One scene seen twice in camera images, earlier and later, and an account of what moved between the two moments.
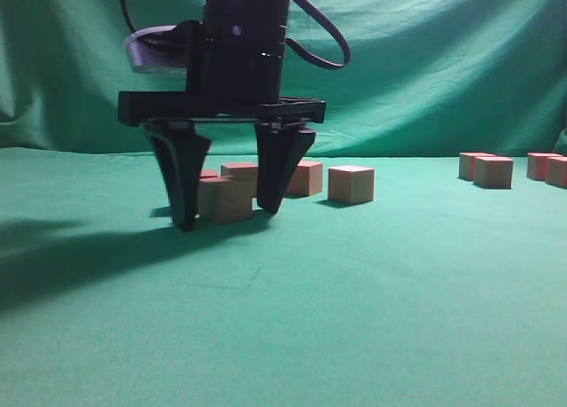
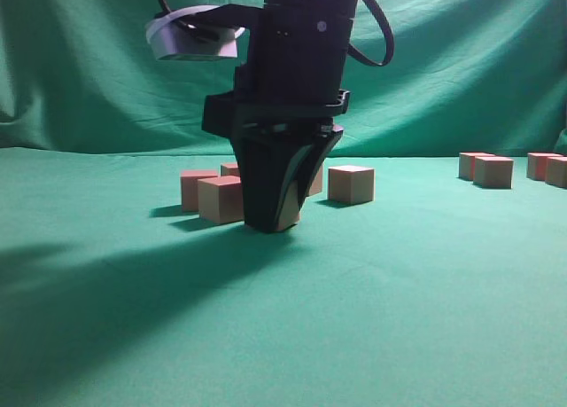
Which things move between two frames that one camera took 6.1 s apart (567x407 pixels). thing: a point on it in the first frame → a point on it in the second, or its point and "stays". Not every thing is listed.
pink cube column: [351, 184] stays
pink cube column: [225, 199] stays
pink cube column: [240, 172] stays
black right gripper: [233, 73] → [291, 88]
